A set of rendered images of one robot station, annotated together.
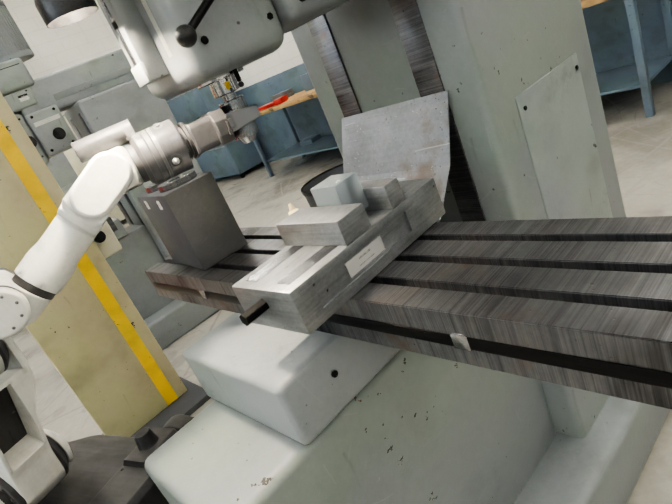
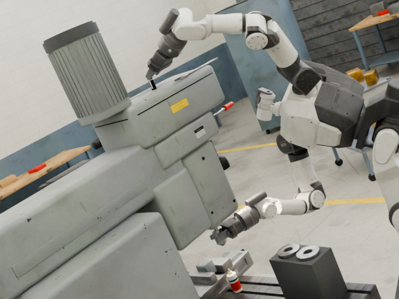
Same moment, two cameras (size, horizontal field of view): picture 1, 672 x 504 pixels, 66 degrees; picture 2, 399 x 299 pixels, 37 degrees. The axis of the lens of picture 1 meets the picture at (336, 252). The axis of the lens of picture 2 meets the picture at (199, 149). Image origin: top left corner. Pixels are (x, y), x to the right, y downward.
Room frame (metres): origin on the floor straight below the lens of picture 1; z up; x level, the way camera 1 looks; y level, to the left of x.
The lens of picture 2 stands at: (3.22, -0.10, 2.12)
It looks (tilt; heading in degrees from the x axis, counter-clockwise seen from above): 13 degrees down; 174
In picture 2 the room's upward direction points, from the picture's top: 23 degrees counter-clockwise
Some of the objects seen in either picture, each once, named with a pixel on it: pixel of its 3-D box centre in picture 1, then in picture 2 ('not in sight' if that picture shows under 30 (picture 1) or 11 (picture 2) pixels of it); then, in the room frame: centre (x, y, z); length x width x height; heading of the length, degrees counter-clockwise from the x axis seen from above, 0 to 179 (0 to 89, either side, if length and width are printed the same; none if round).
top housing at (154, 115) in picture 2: not in sight; (160, 109); (0.96, 0.05, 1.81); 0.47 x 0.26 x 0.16; 126
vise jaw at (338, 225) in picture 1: (321, 225); (215, 264); (0.77, 0.00, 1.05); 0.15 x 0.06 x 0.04; 37
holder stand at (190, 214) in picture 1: (189, 217); (307, 273); (1.23, 0.28, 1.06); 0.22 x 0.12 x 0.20; 29
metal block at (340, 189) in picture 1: (339, 197); (206, 268); (0.81, -0.04, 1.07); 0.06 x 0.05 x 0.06; 37
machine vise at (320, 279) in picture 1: (340, 236); (215, 274); (0.79, -0.02, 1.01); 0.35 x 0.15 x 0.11; 127
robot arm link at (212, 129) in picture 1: (191, 140); (237, 224); (0.92, 0.15, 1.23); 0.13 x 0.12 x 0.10; 17
